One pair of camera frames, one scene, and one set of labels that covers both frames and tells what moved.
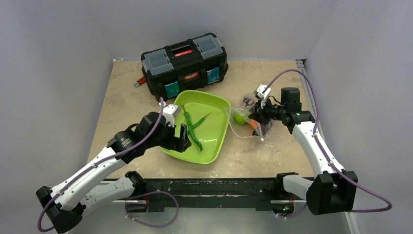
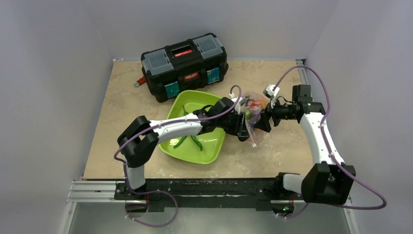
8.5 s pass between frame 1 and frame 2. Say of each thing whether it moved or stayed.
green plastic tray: stayed
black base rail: stayed
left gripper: moved
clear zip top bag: moved
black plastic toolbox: stayed
